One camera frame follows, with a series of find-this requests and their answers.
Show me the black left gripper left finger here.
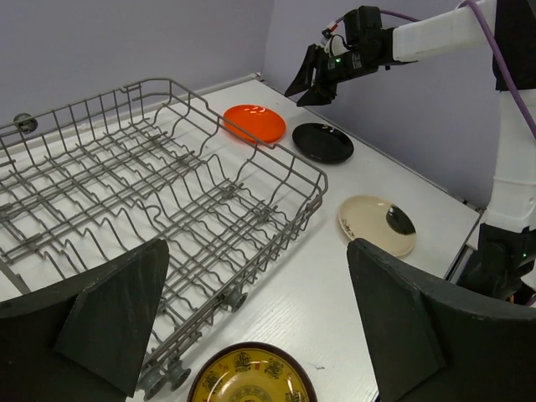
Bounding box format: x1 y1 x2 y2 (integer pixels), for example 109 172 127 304
1 239 169 401

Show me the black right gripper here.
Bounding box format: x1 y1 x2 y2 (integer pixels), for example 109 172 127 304
284 6 397 106

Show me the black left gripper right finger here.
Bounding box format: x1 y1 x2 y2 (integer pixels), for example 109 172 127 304
347 239 535 401

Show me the orange plate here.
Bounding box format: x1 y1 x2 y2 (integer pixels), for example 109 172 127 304
224 104 286 143

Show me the cream plate with black blotch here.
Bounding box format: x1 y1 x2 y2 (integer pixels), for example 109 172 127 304
338 195 417 257

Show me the yellow patterned brown-rimmed plate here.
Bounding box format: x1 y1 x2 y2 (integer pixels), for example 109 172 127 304
188 342 318 402

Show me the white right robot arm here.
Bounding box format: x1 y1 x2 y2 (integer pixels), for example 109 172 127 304
286 1 535 306

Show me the grey wire dish rack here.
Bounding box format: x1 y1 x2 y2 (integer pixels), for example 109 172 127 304
1 78 327 399

